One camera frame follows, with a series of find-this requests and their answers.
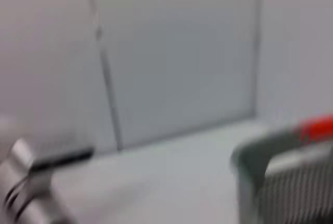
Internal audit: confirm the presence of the grey-green perforated storage bin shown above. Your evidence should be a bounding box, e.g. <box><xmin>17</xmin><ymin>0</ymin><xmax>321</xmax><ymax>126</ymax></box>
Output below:
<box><xmin>230</xmin><ymin>124</ymin><xmax>333</xmax><ymax>224</ymax></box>

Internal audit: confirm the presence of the orange edge strip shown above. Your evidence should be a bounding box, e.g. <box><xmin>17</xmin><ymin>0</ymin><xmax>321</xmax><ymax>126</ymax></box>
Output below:
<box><xmin>295</xmin><ymin>114</ymin><xmax>333</xmax><ymax>144</ymax></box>

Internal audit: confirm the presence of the silver black wrist camera box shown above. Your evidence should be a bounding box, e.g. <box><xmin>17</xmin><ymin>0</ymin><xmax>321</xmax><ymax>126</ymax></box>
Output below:
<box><xmin>30</xmin><ymin>130</ymin><xmax>95</xmax><ymax>172</ymax></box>

